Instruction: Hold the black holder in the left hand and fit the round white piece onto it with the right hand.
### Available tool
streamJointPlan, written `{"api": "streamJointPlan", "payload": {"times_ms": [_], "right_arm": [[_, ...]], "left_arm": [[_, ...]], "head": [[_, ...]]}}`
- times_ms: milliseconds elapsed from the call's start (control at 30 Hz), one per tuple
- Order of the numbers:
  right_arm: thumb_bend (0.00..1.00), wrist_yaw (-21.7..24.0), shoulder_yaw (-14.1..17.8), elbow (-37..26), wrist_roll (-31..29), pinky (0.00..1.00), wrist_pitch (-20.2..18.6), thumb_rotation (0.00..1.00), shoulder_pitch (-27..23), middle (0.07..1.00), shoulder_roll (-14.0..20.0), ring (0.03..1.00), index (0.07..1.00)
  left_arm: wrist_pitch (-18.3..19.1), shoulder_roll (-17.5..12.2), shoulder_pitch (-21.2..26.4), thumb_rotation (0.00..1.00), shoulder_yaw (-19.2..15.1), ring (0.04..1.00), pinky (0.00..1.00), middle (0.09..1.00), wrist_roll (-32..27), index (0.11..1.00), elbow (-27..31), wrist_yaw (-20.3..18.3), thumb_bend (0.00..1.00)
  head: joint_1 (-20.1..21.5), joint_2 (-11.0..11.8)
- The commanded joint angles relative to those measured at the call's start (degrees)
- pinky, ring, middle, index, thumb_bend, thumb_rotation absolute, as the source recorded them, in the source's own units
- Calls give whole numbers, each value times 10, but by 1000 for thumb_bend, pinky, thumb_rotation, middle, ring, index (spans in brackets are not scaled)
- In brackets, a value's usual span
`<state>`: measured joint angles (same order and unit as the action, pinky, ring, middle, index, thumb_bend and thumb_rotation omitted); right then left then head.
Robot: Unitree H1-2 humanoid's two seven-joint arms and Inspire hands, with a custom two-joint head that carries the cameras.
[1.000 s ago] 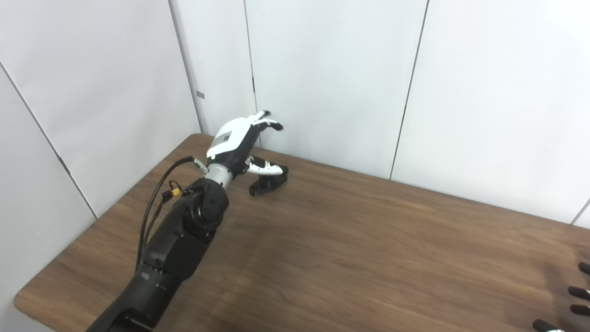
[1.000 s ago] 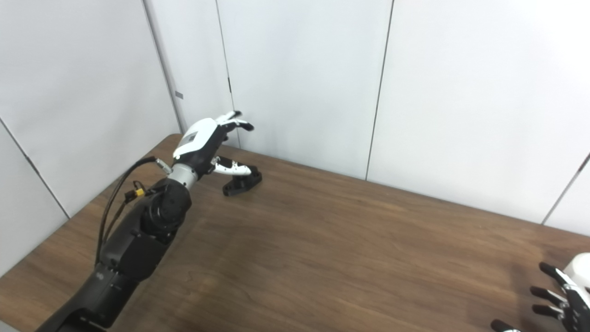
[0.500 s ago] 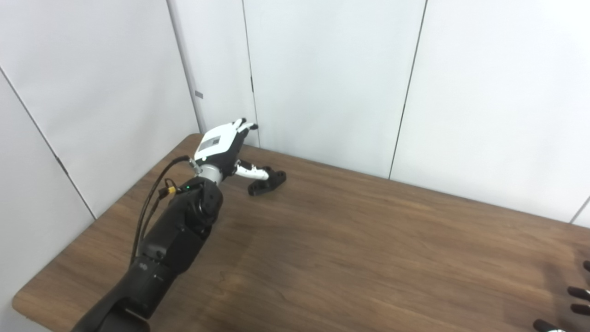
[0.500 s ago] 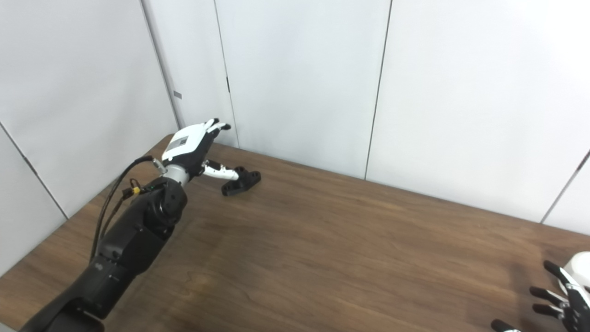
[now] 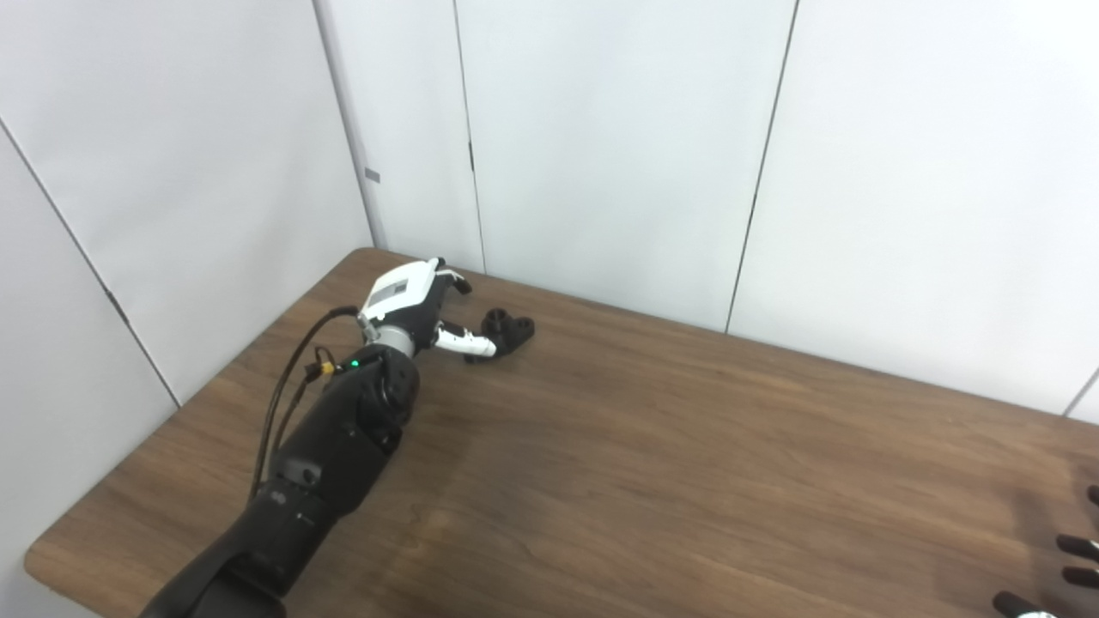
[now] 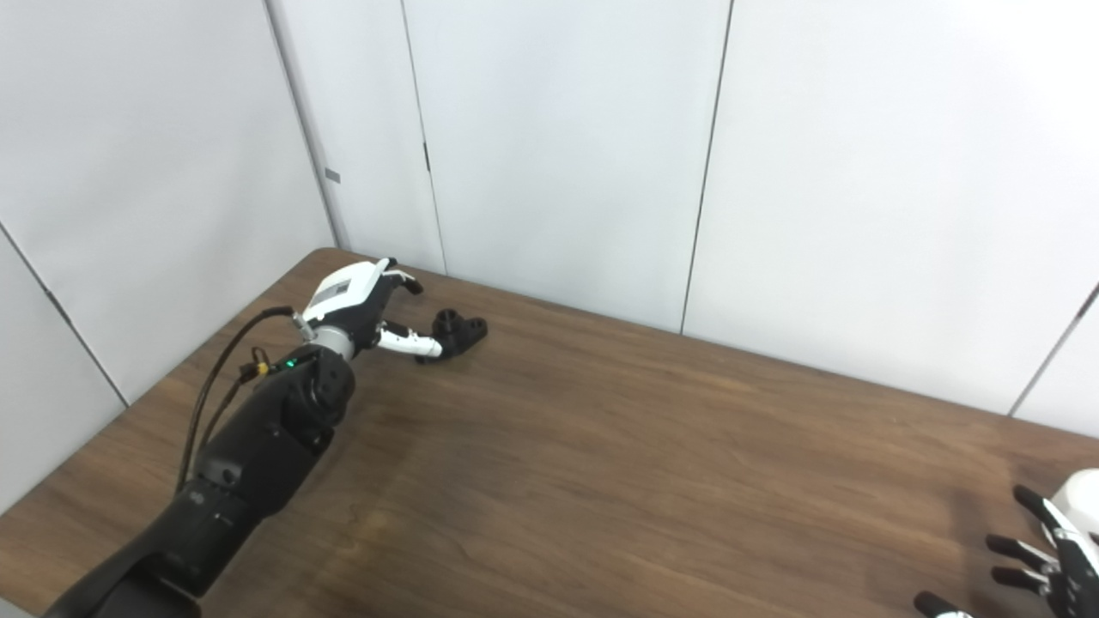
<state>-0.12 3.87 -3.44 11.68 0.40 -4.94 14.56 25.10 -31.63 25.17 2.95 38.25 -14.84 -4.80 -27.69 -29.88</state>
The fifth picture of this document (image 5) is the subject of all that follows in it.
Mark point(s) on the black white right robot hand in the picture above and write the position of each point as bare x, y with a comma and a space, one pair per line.
1077, 548

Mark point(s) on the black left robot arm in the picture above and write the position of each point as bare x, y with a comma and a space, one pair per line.
335, 446

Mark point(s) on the black plastic holder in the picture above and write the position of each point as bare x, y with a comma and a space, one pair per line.
511, 330

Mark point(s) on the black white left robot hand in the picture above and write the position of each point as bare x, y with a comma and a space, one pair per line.
403, 296

